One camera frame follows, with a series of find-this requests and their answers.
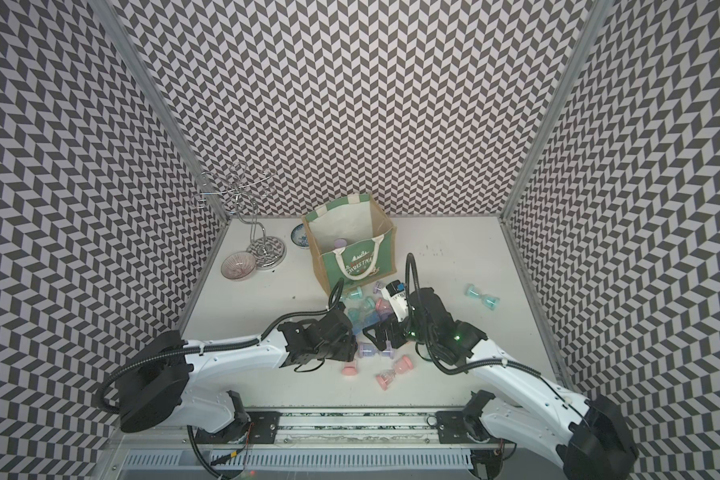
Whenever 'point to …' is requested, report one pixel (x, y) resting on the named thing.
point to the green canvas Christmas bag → (352, 242)
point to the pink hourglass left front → (350, 368)
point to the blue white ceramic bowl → (299, 236)
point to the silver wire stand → (235, 187)
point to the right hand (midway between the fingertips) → (379, 331)
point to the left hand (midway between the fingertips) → (347, 349)
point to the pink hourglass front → (401, 365)
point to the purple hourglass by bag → (378, 287)
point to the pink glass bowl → (238, 265)
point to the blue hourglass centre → (371, 318)
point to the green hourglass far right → (489, 301)
